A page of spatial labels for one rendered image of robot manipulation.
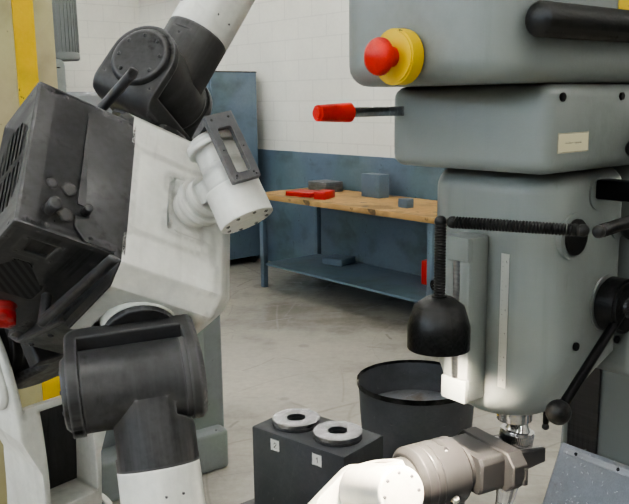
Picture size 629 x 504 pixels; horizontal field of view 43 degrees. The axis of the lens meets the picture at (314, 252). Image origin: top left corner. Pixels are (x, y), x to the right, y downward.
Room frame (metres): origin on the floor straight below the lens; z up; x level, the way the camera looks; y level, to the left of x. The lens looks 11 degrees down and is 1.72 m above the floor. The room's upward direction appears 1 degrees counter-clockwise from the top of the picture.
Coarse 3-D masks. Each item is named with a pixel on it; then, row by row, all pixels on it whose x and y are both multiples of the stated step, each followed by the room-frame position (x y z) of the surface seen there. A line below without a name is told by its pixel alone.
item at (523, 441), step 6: (504, 426) 1.05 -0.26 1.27; (504, 432) 1.04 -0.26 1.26; (510, 432) 1.03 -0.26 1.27; (504, 438) 1.04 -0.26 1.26; (510, 438) 1.03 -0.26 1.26; (516, 438) 1.03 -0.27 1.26; (522, 438) 1.03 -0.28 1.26; (528, 438) 1.03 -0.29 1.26; (510, 444) 1.03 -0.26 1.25; (516, 444) 1.03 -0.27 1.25; (522, 444) 1.03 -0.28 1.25; (528, 444) 1.03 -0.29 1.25
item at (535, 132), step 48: (432, 96) 1.00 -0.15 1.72; (480, 96) 0.95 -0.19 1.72; (528, 96) 0.89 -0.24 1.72; (576, 96) 0.91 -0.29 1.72; (624, 96) 0.97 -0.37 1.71; (432, 144) 1.00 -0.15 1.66; (480, 144) 0.94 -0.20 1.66; (528, 144) 0.89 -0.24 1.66; (576, 144) 0.91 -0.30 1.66; (624, 144) 0.98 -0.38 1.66
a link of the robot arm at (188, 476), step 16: (192, 464) 0.81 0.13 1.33; (128, 480) 0.79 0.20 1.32; (144, 480) 0.78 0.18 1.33; (160, 480) 0.78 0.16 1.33; (176, 480) 0.79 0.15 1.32; (192, 480) 0.80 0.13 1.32; (128, 496) 0.79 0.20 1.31; (144, 496) 0.78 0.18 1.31; (160, 496) 0.78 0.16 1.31; (176, 496) 0.78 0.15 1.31; (192, 496) 0.79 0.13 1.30
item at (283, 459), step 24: (264, 432) 1.41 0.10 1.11; (288, 432) 1.40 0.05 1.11; (312, 432) 1.40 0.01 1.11; (336, 432) 1.39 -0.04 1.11; (360, 432) 1.36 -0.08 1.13; (264, 456) 1.41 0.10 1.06; (288, 456) 1.37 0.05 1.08; (312, 456) 1.33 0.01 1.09; (336, 456) 1.30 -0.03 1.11; (360, 456) 1.33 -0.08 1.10; (264, 480) 1.41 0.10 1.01; (288, 480) 1.37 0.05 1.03; (312, 480) 1.34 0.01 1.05
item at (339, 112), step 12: (324, 108) 0.95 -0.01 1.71; (336, 108) 0.96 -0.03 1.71; (348, 108) 0.97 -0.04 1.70; (360, 108) 1.00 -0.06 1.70; (372, 108) 1.01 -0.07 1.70; (384, 108) 1.02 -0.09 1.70; (396, 108) 1.03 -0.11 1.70; (324, 120) 0.96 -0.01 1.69; (336, 120) 0.97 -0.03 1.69; (348, 120) 0.98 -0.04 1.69
